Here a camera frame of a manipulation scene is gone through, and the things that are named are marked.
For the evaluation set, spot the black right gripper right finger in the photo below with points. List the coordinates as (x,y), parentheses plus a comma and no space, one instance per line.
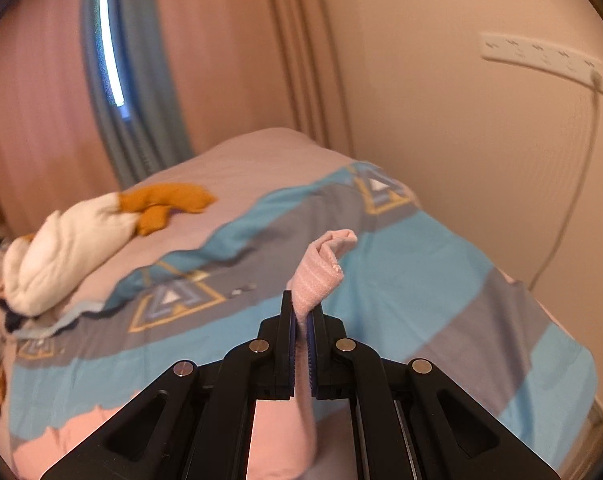
(410,420)

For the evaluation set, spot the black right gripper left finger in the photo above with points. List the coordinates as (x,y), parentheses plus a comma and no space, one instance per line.
(193,422)

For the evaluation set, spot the pink striped knit shirt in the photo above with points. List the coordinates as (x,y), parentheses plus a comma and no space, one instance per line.
(284,438)

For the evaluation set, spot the blue grey patterned duvet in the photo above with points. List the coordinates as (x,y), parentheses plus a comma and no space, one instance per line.
(202,285)

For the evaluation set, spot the dark navy garment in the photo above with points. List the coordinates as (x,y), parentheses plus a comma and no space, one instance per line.
(12,320)

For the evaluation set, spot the grey blue curtain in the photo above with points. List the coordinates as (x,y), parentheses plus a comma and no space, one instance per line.
(132,92)

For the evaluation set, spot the pink window curtain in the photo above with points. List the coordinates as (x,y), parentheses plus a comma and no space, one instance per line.
(238,66)

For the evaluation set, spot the white wall power strip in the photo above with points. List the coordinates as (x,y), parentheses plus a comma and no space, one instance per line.
(542,55)

